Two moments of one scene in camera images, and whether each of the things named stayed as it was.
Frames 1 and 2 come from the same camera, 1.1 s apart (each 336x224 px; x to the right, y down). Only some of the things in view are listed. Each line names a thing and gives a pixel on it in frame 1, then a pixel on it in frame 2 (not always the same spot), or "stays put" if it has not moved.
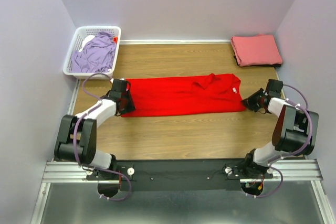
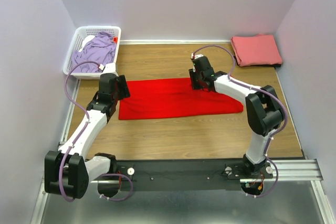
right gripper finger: [251, 102] -> [192, 78]
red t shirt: [209, 93] stays put
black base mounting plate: [181, 174] stays put
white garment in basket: [86, 40] stays put
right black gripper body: [260, 94] -> [198, 78]
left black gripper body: [128, 105] -> [116, 95]
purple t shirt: [97, 55] stays put
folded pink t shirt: [256, 50] stays put
